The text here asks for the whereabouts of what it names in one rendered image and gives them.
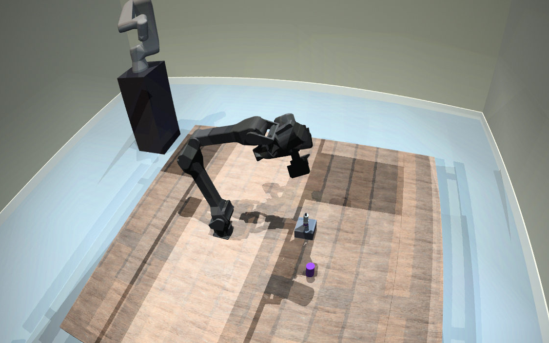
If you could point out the purple marker cap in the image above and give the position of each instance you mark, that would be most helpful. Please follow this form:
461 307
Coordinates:
310 270

